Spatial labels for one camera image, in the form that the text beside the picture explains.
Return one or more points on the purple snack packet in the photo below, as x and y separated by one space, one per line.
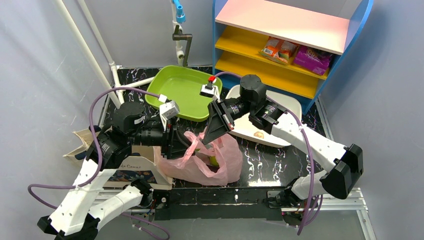
312 59

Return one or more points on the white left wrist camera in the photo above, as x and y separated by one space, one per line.
167 110

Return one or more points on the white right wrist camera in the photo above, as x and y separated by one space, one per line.
210 90

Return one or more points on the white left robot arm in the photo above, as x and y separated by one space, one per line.
77 217

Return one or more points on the blue yellow pink shelf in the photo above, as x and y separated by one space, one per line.
242 27

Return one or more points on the small beige food piece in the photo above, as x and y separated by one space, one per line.
259 134

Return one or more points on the cream canvas tote bag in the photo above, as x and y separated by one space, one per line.
140 165

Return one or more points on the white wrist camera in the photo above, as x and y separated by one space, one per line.
167 110
210 90

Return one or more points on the white pvc pipe frame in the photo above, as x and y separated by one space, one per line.
83 27

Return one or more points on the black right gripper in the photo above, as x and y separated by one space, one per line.
222 113

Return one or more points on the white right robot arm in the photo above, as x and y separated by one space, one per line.
336 168

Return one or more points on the pink plastic grocery bag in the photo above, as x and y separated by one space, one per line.
194 166

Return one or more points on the black metal base rail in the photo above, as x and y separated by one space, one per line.
225 203

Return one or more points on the yellow-green pear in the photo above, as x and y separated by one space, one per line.
213 161

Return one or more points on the green plastic tray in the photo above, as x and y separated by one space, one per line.
183 85

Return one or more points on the white plastic tray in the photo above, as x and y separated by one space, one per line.
245 130

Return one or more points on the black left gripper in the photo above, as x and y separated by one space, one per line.
170 140

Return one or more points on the orange snack packet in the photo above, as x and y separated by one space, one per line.
279 50

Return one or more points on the metal faucet bracket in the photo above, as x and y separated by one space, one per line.
183 45

